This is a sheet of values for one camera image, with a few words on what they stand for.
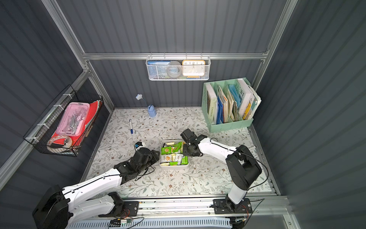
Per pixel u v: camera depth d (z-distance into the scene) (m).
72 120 0.72
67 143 0.67
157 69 0.92
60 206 0.40
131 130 1.06
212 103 0.93
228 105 0.94
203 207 0.76
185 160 0.87
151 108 1.09
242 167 0.47
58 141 0.67
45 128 0.63
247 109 1.02
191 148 0.65
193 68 0.87
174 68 0.87
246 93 0.94
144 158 0.64
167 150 0.91
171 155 0.88
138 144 0.75
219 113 0.96
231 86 0.99
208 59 0.89
